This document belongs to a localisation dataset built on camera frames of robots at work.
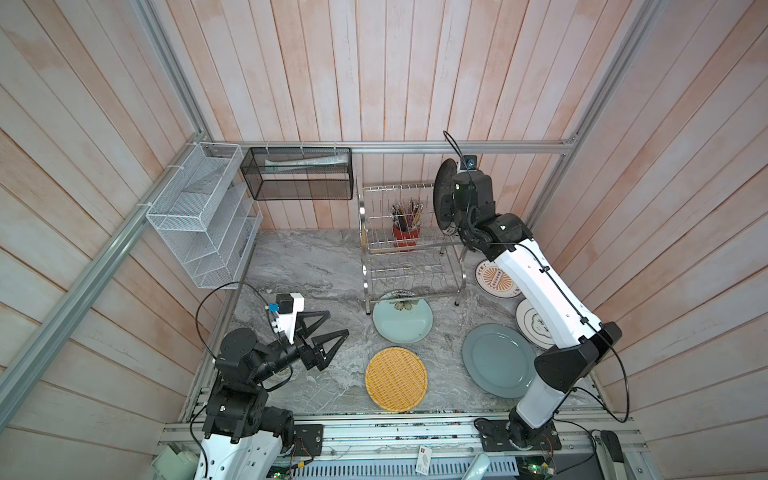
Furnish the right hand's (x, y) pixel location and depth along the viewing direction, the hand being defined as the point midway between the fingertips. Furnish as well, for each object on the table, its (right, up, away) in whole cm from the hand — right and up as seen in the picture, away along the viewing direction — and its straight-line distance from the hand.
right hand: (454, 193), depth 73 cm
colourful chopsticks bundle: (-9, 0, +36) cm, 37 cm away
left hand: (-28, -32, -11) cm, 44 cm away
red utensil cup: (-12, -11, +7) cm, 18 cm away
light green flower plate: (-11, -35, +22) cm, 43 cm away
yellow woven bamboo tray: (-14, -51, +10) cm, 54 cm away
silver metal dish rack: (-9, -15, +34) cm, 38 cm away
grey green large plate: (+17, -46, +13) cm, 51 cm away
